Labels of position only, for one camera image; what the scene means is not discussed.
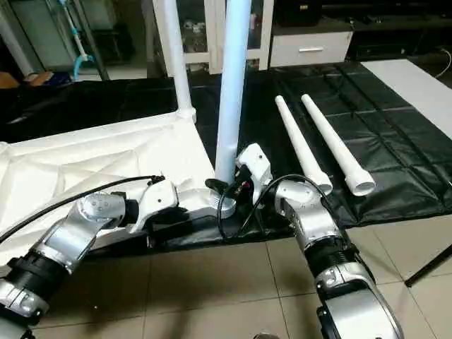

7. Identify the white plastic table leg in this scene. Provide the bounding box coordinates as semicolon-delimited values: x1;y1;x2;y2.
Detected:
208;0;253;211
161;0;197;122
301;94;377;197
274;95;334;196

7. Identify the white plastic table top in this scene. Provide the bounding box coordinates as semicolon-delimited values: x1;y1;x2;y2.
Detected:
0;107;235;268

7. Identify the black work mat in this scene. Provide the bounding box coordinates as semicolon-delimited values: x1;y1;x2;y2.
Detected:
0;60;452;251

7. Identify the white glass-door cabinet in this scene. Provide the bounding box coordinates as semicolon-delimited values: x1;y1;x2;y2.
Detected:
152;0;275;74

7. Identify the white drawer unit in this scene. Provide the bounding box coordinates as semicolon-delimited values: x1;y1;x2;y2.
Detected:
268;27;355;69

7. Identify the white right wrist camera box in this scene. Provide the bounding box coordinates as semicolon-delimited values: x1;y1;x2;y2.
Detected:
235;143;273;206

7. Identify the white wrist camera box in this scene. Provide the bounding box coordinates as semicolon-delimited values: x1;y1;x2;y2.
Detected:
127;180;180;234
235;143;273;206

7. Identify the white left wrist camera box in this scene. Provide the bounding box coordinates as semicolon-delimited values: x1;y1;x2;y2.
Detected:
127;180;180;234

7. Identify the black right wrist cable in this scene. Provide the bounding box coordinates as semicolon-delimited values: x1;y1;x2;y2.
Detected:
216;174;333;242

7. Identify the teal long-handled dustpan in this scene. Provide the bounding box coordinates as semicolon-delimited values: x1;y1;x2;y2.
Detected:
62;0;94;80

